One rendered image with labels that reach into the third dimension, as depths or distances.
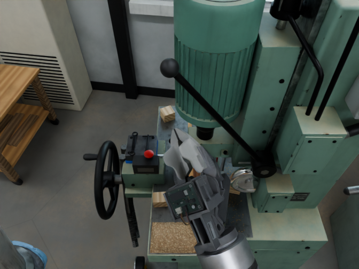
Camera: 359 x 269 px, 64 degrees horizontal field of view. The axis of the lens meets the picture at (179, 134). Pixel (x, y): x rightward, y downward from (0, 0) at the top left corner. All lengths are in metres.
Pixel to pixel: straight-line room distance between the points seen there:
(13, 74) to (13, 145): 0.47
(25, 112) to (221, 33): 2.07
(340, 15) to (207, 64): 0.24
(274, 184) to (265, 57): 0.34
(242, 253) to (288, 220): 0.59
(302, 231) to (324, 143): 0.48
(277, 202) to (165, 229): 0.32
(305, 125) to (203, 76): 0.23
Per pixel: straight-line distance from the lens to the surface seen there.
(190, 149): 0.51
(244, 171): 0.81
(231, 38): 0.57
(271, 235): 1.05
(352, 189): 1.03
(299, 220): 1.10
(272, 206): 0.85
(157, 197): 0.91
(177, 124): 1.13
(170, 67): 0.51
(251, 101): 0.69
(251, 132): 0.78
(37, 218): 2.10
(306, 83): 0.64
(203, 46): 0.57
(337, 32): 0.59
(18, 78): 2.20
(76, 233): 1.97
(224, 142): 0.86
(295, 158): 0.68
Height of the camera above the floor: 1.74
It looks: 50 degrees down
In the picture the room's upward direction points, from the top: straight up
